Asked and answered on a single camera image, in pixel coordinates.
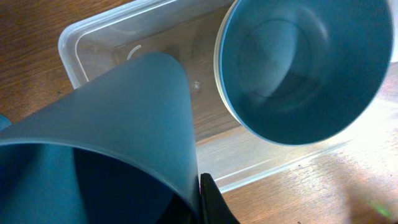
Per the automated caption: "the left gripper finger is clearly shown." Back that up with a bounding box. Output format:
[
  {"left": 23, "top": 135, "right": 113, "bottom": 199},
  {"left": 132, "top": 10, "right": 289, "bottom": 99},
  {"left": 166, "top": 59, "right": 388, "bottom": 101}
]
[{"left": 200, "top": 173, "right": 239, "bottom": 224}]

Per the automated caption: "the blue cup back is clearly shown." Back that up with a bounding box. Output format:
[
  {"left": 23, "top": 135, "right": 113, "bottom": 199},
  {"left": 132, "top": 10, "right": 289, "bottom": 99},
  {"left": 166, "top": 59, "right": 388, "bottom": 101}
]
[{"left": 1, "top": 52, "right": 201, "bottom": 223}]

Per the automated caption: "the blue cup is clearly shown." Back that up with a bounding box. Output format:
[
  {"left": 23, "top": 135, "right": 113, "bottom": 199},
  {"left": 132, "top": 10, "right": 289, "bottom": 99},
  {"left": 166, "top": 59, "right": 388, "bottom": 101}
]
[
  {"left": 1, "top": 52, "right": 201, "bottom": 223},
  {"left": 0, "top": 114, "right": 12, "bottom": 131}
]

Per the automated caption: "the blue bowl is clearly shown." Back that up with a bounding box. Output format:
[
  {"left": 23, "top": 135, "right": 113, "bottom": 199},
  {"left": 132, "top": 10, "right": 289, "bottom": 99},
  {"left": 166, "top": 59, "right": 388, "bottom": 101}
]
[{"left": 220, "top": 0, "right": 394, "bottom": 146}]

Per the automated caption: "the clear plastic container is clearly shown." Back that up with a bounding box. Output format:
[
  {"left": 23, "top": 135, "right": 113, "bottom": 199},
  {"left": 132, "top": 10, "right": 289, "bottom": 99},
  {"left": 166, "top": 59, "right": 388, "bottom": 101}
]
[{"left": 58, "top": 1, "right": 397, "bottom": 192}]

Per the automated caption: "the blue cup front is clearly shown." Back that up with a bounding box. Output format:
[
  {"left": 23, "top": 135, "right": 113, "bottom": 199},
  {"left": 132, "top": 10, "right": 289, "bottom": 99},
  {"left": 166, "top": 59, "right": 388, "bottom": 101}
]
[{"left": 0, "top": 114, "right": 12, "bottom": 131}]

